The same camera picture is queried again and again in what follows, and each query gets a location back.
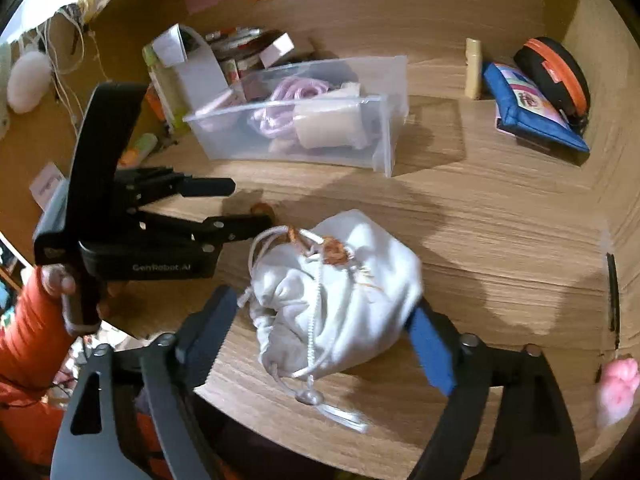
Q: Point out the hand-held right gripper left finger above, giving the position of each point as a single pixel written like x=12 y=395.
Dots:
x=210 y=340

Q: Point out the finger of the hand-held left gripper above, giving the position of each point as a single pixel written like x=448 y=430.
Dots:
x=230 y=227
x=205 y=187

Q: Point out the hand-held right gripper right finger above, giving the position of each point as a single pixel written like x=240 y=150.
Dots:
x=430 y=350

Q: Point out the clear plastic storage box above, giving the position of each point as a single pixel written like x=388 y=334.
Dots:
x=230 y=135

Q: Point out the pink soft bundle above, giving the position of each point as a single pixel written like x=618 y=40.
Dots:
x=295 y=92

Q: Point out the person's left forearm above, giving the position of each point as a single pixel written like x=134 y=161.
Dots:
x=30 y=340

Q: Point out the wooden desktop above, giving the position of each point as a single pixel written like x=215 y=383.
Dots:
x=500 y=220

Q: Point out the person's left hand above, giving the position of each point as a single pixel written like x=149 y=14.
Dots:
x=55 y=280

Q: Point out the white paper label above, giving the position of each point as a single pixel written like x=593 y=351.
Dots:
x=46 y=186

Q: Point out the orange and green tube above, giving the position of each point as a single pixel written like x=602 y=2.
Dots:
x=140 y=149

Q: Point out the green and white carton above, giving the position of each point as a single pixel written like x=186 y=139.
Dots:
x=160 y=90

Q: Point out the white cardboard box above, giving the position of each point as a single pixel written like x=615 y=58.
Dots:
x=200 y=77

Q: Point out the white paper roll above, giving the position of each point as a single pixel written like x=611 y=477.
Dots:
x=325 y=125

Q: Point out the stack of books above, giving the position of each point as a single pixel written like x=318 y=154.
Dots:
x=240 y=55

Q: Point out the white plush toy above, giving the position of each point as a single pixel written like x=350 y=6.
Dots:
x=27 y=85

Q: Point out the white paper tag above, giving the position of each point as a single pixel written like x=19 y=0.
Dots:
x=170 y=45

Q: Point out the pink and white box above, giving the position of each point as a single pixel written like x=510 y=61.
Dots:
x=277 y=49

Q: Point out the black strip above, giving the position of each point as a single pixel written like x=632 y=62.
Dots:
x=612 y=290

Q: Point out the pink plush paw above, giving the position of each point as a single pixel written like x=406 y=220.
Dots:
x=617 y=390

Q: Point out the orange jacket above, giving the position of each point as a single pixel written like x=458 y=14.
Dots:
x=20 y=440

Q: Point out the blue zip pouch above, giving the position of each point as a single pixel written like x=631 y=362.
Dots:
x=505 y=102

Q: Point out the pale yellow tube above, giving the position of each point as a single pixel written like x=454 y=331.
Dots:
x=473 y=70

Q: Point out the black and orange case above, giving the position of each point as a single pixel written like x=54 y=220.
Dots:
x=567 y=72

